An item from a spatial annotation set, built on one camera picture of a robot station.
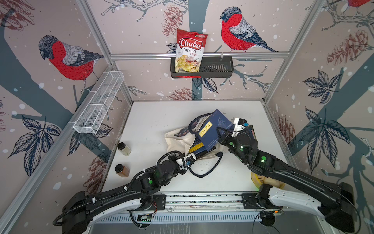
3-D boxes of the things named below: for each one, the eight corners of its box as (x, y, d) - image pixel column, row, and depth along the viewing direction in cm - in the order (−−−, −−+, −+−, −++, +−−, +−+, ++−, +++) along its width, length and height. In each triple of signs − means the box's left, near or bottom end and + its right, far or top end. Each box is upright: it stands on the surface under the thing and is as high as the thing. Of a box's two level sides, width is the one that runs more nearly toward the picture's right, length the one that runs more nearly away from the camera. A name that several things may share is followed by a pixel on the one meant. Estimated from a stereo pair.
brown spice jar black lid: (121, 178, 84) (112, 172, 76) (123, 170, 87) (115, 164, 79) (128, 178, 84) (121, 172, 76) (130, 170, 87) (124, 164, 79)
